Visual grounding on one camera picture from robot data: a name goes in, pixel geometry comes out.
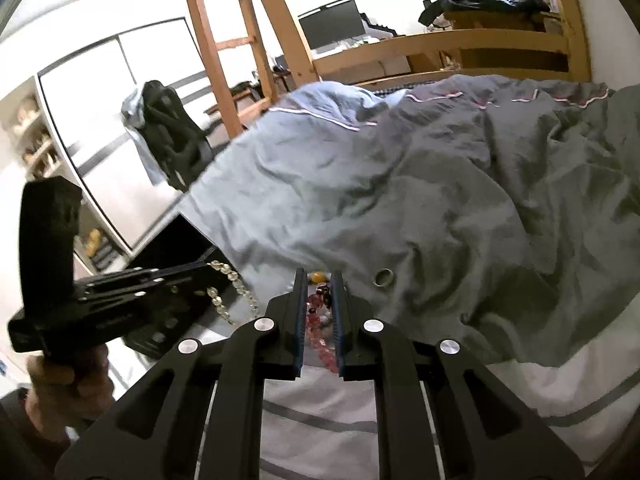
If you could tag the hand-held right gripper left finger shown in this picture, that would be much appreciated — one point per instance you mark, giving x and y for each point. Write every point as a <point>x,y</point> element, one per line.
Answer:
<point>299,325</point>

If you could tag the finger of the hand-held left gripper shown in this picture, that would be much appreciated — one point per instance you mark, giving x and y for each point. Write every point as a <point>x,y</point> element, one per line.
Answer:
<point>175,325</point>
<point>150,276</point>

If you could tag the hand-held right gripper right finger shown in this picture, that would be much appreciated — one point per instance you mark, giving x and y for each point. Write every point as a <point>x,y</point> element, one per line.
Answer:
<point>340,325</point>

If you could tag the black jewelry box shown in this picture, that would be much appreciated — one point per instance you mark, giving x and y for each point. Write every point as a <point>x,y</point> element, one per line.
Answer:
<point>175,240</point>

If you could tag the person's left forearm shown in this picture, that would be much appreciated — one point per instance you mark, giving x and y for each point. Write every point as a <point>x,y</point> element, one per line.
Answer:
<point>25,440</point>

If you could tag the person's left hand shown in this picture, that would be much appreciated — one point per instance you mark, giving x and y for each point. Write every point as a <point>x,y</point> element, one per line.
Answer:
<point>75,385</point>

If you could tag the yellow figurine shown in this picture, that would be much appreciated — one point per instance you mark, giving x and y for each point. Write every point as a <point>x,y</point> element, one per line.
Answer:
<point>93,241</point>

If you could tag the yellow bead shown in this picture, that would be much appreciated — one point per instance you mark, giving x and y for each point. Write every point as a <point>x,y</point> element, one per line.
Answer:
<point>317,277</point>

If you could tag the white open shelf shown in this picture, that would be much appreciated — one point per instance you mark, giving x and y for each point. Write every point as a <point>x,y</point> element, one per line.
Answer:
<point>35,140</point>

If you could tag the white sliding-door wardrobe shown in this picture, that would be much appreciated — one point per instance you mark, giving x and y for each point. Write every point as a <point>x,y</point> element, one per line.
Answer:
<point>115,125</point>

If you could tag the grey blanket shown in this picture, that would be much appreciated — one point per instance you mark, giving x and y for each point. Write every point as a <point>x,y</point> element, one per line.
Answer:
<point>425,210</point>

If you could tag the dark clothes on chair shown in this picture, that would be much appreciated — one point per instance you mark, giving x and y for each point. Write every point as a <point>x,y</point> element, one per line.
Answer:
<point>172,135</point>

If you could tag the light blue cloth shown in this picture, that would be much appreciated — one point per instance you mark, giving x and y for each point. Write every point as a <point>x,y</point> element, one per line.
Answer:
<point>135,110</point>

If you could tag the white striped bed sheet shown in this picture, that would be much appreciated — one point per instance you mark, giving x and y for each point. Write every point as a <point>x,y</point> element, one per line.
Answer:
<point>500,400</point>

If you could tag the wooden ladder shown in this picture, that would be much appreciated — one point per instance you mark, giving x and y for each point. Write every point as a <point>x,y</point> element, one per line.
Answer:
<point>210,45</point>

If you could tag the black computer monitor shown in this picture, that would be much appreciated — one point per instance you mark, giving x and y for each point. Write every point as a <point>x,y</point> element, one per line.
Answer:
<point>332,24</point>

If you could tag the wooden bunk bed frame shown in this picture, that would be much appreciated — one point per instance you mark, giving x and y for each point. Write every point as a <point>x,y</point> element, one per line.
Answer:
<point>500,42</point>

